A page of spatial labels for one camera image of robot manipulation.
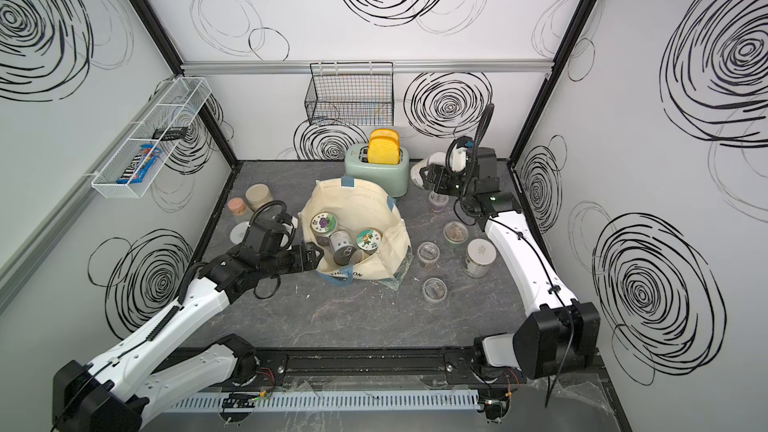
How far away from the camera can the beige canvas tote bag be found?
0.79m

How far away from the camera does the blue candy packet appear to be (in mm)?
695

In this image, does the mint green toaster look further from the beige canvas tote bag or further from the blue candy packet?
the blue candy packet
